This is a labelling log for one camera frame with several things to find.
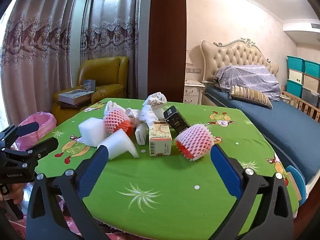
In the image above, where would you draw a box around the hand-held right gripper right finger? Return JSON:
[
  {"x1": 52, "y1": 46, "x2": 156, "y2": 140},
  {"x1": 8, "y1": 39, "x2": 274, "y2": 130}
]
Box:
[{"x1": 210, "y1": 145, "x2": 295, "y2": 240}]

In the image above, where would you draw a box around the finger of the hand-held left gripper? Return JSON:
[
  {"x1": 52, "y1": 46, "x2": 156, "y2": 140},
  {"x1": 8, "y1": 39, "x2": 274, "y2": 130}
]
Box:
[
  {"x1": 5, "y1": 137, "x2": 59, "y2": 163},
  {"x1": 0, "y1": 122, "x2": 40, "y2": 144}
]

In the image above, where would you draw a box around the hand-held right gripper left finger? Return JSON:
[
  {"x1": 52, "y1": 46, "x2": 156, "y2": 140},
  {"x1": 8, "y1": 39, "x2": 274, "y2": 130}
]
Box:
[{"x1": 25, "y1": 145, "x2": 110, "y2": 240}]

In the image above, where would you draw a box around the pink trash bin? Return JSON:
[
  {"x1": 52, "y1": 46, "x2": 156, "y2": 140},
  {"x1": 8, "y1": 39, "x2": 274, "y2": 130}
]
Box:
[{"x1": 15, "y1": 112, "x2": 57, "y2": 153}]

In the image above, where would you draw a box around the orange fruit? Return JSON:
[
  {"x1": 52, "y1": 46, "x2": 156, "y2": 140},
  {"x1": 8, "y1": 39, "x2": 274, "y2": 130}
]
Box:
[{"x1": 104, "y1": 109, "x2": 134, "y2": 134}]

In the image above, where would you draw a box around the printed paper cup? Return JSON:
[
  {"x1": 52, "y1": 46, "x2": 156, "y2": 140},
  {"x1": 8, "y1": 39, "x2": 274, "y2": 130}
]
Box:
[{"x1": 144, "y1": 92, "x2": 167, "y2": 110}]

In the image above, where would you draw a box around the person's left hand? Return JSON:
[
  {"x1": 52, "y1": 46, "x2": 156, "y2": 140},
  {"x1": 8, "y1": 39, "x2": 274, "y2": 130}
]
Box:
[{"x1": 0, "y1": 183, "x2": 25, "y2": 205}]

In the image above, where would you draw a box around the white foam sleeve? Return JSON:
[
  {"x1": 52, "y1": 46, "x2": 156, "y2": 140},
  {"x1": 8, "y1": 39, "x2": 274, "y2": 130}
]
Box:
[{"x1": 97, "y1": 128, "x2": 140, "y2": 160}]

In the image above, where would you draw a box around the white foam block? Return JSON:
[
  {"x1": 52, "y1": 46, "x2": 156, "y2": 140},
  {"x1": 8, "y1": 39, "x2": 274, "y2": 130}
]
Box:
[{"x1": 78, "y1": 118, "x2": 108, "y2": 147}]

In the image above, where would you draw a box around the fruit in pink net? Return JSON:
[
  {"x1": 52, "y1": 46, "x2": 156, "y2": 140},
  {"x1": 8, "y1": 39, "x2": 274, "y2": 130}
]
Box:
[{"x1": 175, "y1": 124, "x2": 214, "y2": 160}]

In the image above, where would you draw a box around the white plastic packet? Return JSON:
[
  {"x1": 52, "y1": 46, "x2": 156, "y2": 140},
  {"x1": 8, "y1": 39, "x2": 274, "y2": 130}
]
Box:
[{"x1": 135, "y1": 124, "x2": 151, "y2": 145}]

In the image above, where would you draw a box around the white flat box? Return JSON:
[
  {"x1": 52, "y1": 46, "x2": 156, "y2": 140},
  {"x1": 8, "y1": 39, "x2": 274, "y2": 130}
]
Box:
[{"x1": 58, "y1": 89, "x2": 95, "y2": 105}]

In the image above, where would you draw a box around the yellow and white carton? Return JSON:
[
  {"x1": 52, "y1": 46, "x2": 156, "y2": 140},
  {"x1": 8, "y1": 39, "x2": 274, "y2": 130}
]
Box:
[{"x1": 149, "y1": 121, "x2": 172, "y2": 157}]

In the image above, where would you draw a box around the blue mattress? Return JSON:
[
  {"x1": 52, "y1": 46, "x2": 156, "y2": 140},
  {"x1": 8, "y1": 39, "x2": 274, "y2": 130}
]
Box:
[{"x1": 204, "y1": 85, "x2": 320, "y2": 183}]

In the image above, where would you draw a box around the black carton box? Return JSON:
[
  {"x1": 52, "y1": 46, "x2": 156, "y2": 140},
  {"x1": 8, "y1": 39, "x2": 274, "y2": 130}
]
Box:
[{"x1": 163, "y1": 105, "x2": 191, "y2": 134}]

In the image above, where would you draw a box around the beige lace curtain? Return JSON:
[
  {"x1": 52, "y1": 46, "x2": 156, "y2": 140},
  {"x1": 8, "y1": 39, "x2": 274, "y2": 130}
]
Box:
[
  {"x1": 80, "y1": 0, "x2": 140, "y2": 98},
  {"x1": 0, "y1": 0, "x2": 83, "y2": 125}
]

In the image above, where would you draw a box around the small blue book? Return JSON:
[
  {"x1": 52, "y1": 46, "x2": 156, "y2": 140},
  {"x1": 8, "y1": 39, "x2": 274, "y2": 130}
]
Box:
[{"x1": 82, "y1": 79, "x2": 97, "y2": 91}]

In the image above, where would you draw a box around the striped pillow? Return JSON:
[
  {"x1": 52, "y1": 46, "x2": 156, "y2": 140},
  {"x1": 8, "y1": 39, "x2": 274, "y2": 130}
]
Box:
[{"x1": 229, "y1": 85, "x2": 273, "y2": 109}]

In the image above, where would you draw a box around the white nightstand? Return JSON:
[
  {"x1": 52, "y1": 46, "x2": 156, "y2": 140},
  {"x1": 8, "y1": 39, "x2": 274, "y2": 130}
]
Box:
[{"x1": 184, "y1": 79, "x2": 206, "y2": 105}]

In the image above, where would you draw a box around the yellow leather armchair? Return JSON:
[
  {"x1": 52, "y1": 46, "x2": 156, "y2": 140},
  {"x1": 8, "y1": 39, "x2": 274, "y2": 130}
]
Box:
[{"x1": 51, "y1": 56, "x2": 129, "y2": 127}]

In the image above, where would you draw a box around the purple quilt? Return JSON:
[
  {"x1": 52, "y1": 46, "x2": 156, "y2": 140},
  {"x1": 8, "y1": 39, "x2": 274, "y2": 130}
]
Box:
[{"x1": 213, "y1": 64, "x2": 281, "y2": 102}]

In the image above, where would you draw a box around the stack of plastic storage boxes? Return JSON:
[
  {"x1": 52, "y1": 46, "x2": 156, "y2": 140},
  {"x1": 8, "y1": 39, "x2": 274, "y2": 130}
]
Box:
[{"x1": 286, "y1": 55, "x2": 320, "y2": 102}]

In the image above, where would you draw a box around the brown wooden wardrobe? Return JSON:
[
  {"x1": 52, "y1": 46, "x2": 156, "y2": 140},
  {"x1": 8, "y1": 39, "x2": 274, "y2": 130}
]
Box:
[{"x1": 148, "y1": 0, "x2": 187, "y2": 103}]

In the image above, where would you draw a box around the wooden bed rail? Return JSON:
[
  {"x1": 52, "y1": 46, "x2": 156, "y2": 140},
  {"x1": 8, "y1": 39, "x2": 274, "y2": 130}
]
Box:
[{"x1": 281, "y1": 90, "x2": 320, "y2": 123}]

